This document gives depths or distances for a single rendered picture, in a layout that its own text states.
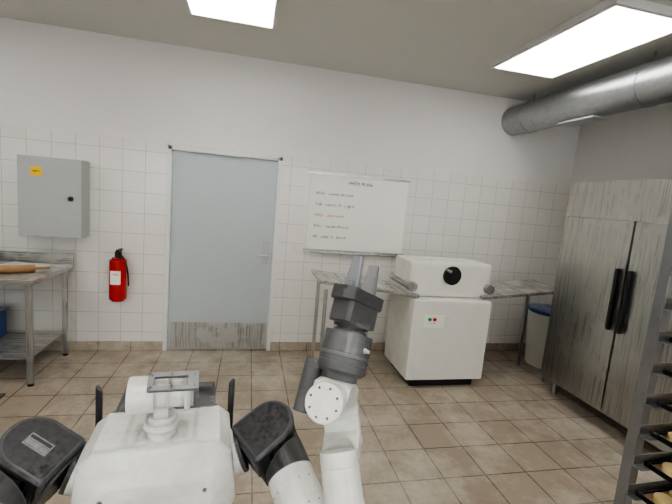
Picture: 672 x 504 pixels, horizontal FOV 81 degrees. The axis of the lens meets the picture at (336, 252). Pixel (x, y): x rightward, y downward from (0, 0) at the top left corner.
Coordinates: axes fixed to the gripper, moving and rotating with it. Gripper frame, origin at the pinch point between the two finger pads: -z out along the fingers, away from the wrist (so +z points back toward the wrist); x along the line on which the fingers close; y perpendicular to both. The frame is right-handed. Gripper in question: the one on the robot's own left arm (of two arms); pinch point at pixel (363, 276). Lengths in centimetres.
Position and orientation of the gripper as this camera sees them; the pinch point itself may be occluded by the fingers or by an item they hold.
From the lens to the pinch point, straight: 75.5
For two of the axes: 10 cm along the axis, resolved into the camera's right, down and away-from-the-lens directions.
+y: -7.5, -0.2, 6.6
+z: -2.4, 9.4, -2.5
